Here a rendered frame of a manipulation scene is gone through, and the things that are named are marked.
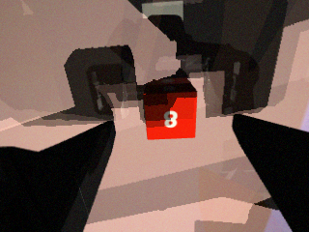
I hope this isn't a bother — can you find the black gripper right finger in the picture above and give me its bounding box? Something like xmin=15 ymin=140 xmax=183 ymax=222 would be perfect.
xmin=232 ymin=114 xmax=309 ymax=232

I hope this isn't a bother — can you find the red block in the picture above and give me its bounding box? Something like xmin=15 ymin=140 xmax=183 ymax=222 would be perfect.
xmin=143 ymin=83 xmax=197 ymax=140

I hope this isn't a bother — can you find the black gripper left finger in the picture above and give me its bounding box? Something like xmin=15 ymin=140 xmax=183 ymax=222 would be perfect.
xmin=0 ymin=121 xmax=116 ymax=232

